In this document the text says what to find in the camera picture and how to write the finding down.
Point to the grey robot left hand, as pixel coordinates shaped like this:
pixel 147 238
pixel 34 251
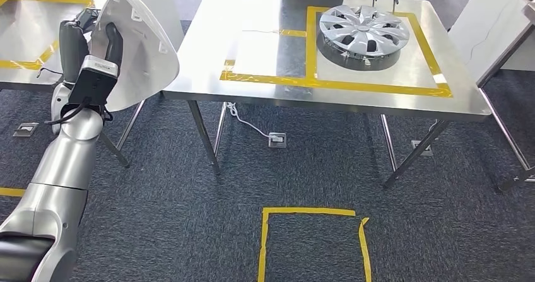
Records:
pixel 73 50

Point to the white plastic car part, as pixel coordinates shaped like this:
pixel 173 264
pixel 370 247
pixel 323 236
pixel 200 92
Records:
pixel 150 58

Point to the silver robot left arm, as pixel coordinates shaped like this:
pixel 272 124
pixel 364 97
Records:
pixel 62 167

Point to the steel workbench table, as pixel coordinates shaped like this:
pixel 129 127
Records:
pixel 259 50

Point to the steel floor socket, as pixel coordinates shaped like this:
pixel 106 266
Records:
pixel 423 148
pixel 277 139
pixel 25 129

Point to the white panel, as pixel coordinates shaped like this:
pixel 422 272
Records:
pixel 161 4

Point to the yellow floor tape piece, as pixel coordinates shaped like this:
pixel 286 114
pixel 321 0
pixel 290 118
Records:
pixel 10 192

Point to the short yellow tape strip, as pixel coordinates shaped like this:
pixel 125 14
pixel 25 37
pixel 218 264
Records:
pixel 292 33

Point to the yellow tape rectangle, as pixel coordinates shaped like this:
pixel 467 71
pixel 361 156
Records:
pixel 334 83

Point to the yellow floor tape square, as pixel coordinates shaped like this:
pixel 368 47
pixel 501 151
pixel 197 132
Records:
pixel 309 211

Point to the silver wheel hubcap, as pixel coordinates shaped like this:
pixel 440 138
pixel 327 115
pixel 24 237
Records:
pixel 363 27

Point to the white-topped table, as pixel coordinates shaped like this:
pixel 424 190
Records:
pixel 489 25

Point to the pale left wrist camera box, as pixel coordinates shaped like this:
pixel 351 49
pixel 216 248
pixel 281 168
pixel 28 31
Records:
pixel 94 85

